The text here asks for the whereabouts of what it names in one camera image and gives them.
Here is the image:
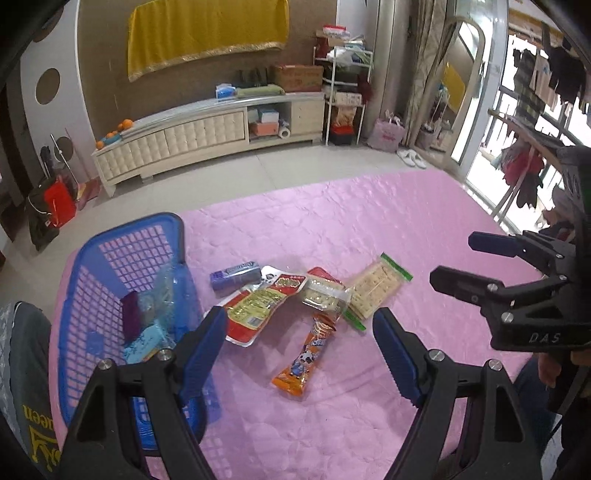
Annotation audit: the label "green folded cloth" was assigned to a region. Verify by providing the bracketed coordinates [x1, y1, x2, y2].
[235, 84, 285, 99]

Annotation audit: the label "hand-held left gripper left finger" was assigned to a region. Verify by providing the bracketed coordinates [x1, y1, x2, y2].
[60, 305, 230, 480]

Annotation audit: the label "yellow cloth cover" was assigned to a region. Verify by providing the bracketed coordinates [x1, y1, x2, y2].
[127, 0, 291, 83]

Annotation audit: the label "round brown wall decor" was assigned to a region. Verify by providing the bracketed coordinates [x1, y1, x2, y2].
[36, 68, 61, 106]

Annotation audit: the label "arched floor mirror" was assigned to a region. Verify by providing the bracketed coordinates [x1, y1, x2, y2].
[438, 18, 489, 168]

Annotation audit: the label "red yellow sausage packet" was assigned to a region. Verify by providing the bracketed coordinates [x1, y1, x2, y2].
[204, 265, 309, 347]

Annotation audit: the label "red snack packet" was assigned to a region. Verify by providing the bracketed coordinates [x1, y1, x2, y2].
[300, 267, 354, 324]

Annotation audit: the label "black bag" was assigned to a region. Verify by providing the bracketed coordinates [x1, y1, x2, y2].
[25, 185, 61, 253]

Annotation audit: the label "blue plastic basket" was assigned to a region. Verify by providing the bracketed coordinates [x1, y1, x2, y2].
[55, 212, 219, 459]

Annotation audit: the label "light blue cartoon packet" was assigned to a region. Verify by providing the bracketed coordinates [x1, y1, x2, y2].
[122, 323, 177, 366]

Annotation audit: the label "standing fan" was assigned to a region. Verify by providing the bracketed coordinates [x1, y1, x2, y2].
[49, 134, 86, 186]

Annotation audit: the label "hanging laundry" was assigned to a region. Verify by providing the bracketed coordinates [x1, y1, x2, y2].
[510, 31, 591, 117]

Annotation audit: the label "standing air conditioner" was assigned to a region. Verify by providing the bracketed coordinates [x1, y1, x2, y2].
[369, 0, 413, 136]

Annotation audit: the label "white metal shelf rack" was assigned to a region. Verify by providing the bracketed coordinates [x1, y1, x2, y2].
[313, 30, 374, 147]

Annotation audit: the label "brown cardboard box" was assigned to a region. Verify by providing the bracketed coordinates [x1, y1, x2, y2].
[270, 65, 324, 93]

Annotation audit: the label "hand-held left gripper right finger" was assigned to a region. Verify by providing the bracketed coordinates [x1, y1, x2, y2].
[372, 307, 546, 480]

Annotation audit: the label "purple gum pack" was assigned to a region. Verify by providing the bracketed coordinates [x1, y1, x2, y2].
[210, 260, 262, 295]

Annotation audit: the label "dark cloth with yellow print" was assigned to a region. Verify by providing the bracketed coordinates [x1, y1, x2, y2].
[10, 300, 68, 479]

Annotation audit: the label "green edged cracker packet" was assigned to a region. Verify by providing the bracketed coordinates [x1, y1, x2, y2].
[344, 252, 415, 332]

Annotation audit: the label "purple yellow snack packet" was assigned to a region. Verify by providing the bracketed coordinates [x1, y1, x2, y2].
[121, 292, 142, 345]

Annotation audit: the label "person's right hand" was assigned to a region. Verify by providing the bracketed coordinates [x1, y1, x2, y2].
[536, 349, 591, 391]

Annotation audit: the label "pink quilted tablecloth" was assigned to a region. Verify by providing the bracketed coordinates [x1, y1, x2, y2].
[48, 168, 562, 480]

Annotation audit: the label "wooden drying rack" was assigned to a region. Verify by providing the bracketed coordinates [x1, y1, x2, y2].
[486, 108, 570, 223]

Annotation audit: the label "pink tote bag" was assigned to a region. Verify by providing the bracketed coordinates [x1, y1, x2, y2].
[373, 114, 407, 153]

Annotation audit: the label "light blue clear packet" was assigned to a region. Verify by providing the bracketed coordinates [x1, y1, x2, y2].
[141, 268, 179, 331]

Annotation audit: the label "red shopping bag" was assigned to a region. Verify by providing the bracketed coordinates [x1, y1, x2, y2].
[44, 180, 77, 228]

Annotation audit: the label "cream tv cabinet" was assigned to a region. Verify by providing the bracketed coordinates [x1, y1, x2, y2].
[91, 91, 326, 198]

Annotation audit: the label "orange snack packet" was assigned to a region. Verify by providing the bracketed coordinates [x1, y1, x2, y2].
[271, 313, 343, 398]

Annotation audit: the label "pink broom and dustpan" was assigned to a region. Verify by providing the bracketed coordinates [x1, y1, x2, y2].
[76, 179, 100, 209]

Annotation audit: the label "patterned curtain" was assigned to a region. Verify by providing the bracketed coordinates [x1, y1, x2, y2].
[408, 0, 459, 149]

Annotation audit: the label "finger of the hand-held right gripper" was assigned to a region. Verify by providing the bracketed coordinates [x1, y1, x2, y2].
[468, 229, 576, 278]
[429, 265, 571, 322]

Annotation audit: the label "white slippers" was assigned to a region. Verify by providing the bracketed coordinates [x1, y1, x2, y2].
[396, 148, 428, 169]

